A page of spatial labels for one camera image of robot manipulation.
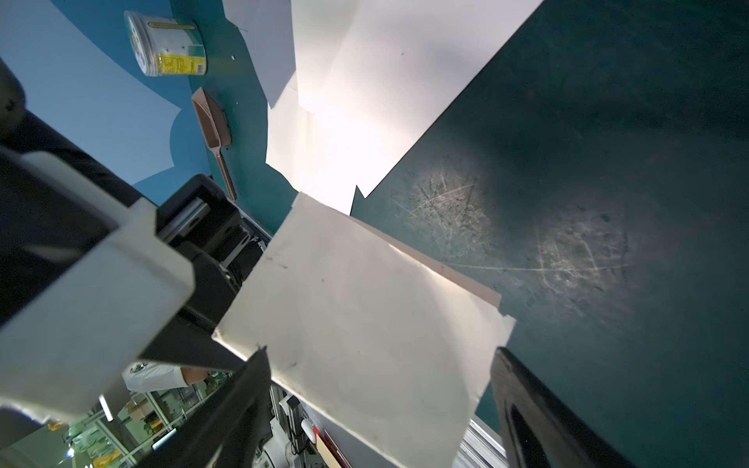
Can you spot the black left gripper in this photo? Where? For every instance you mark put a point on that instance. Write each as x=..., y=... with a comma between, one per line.
x=222, y=246

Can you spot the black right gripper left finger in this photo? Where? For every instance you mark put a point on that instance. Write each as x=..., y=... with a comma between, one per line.
x=226, y=430

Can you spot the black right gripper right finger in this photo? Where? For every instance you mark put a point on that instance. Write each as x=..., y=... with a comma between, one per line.
x=537, y=428

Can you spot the pink lined letter paper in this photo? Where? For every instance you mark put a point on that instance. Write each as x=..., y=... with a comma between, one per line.
x=390, y=345

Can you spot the white envelope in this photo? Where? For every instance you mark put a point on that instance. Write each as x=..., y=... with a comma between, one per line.
x=371, y=78

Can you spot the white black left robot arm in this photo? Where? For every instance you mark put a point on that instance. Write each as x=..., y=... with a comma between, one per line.
x=23, y=132

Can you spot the grey envelope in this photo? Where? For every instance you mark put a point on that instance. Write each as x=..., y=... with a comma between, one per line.
x=267, y=29

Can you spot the brown plastic scoop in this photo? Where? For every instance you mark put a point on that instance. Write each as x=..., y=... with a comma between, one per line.
x=216, y=133

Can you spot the green label plastic jar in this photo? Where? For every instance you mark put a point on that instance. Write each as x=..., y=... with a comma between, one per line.
x=164, y=46

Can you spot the aluminium front rail platform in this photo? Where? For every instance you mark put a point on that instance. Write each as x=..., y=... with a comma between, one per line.
x=480, y=448

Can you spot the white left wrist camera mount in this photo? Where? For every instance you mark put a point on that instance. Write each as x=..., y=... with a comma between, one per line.
x=86, y=286

